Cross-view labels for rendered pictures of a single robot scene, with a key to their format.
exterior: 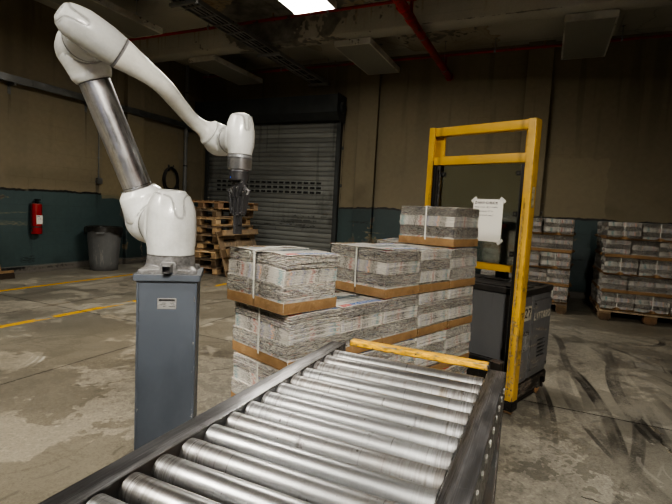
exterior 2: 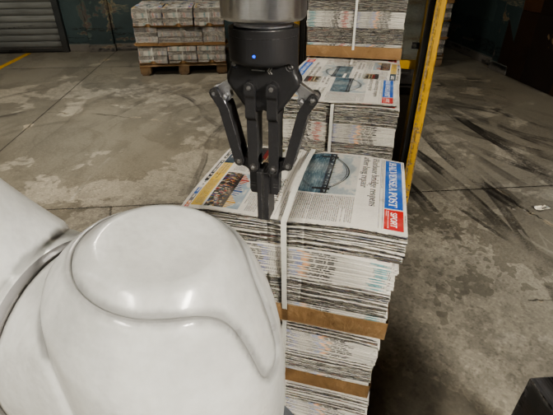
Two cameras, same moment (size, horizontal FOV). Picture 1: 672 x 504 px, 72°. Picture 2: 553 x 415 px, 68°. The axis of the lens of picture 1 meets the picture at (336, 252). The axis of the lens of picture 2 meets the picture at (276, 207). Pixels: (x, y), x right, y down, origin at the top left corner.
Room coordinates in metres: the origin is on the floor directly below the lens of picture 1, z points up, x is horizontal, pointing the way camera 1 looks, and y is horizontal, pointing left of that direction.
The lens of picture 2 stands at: (1.34, 0.60, 1.43)
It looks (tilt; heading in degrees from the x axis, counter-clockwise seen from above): 32 degrees down; 330
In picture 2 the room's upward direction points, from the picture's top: straight up
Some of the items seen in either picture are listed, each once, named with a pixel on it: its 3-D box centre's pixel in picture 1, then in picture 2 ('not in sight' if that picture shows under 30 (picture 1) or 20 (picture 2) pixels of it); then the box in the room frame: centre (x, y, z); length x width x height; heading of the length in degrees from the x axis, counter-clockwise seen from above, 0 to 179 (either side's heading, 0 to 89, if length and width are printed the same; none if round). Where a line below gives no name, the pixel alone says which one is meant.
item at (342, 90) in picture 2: (374, 246); (335, 88); (2.36, -0.20, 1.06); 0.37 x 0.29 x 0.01; 46
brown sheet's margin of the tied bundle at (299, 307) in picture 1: (298, 301); (349, 272); (1.83, 0.14, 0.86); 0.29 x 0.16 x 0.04; 137
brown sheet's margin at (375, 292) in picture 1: (373, 285); not in sight; (2.35, -0.20, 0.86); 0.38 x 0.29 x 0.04; 46
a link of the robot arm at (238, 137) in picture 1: (239, 134); not in sight; (1.76, 0.39, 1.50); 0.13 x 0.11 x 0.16; 40
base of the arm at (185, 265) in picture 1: (170, 263); not in sight; (1.54, 0.55, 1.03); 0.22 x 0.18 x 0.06; 13
